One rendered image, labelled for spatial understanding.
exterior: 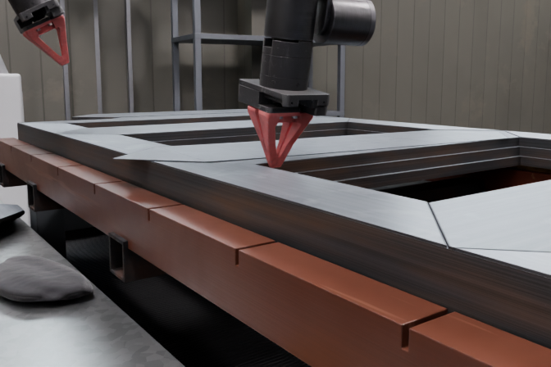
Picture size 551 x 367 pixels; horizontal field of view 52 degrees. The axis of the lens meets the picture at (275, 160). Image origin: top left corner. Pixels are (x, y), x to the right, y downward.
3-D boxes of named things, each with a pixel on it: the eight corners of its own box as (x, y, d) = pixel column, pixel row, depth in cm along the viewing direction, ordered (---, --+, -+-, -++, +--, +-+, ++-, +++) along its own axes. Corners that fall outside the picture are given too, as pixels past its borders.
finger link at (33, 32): (79, 56, 102) (51, 6, 99) (86, 54, 96) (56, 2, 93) (43, 73, 100) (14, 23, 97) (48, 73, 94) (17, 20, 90)
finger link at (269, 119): (275, 154, 75) (283, 83, 73) (308, 170, 70) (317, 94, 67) (231, 158, 71) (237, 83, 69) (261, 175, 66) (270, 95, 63)
